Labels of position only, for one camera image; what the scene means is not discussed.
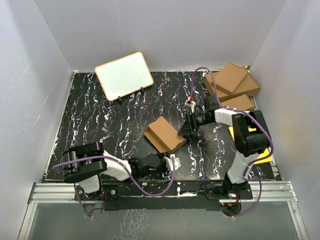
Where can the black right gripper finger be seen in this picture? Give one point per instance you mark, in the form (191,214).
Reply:
(189,120)
(185,130)

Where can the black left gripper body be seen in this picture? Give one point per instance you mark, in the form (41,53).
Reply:
(161,167)

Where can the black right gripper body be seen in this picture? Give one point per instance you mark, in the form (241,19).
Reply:
(199,119)

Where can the cardboard box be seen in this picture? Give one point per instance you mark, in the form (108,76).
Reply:
(229,78)
(242,102)
(163,136)
(248,87)

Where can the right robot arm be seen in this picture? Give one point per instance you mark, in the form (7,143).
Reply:
(250,136)

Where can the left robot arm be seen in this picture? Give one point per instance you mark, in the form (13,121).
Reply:
(83,165)

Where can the yellow booklet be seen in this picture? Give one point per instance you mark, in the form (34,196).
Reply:
(261,157)

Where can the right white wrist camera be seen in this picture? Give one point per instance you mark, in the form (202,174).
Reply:
(190,105)

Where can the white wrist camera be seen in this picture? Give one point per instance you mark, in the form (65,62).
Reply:
(172,162)
(190,105)

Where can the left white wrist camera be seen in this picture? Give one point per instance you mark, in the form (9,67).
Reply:
(172,162)

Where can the black base frame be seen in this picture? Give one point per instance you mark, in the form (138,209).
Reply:
(183,194)

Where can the whiteboard with orange frame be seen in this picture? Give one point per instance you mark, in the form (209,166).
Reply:
(124,76)

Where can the aluminium rail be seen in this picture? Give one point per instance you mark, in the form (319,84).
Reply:
(265,191)

